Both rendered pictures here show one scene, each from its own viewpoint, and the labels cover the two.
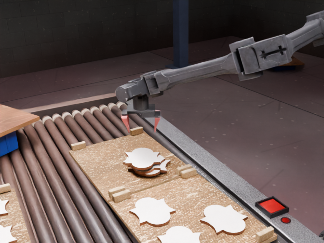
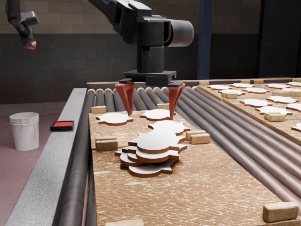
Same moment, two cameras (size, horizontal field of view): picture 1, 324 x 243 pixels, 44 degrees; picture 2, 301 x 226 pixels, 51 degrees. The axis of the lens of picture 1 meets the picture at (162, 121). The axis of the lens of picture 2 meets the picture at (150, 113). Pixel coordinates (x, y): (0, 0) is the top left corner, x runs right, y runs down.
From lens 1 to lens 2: 209 cm
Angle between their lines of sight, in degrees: 138
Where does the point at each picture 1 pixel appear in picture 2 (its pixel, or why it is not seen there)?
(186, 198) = (128, 132)
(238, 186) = (61, 142)
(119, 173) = (192, 161)
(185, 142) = (35, 208)
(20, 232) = (293, 133)
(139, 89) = not seen: hidden behind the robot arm
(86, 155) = (255, 199)
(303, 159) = not seen: outside the picture
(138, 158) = (164, 138)
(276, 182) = not seen: outside the picture
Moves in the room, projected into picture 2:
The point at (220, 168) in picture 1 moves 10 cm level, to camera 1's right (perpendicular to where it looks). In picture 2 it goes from (50, 158) to (20, 154)
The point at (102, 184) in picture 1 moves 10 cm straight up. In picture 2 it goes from (217, 153) to (219, 117)
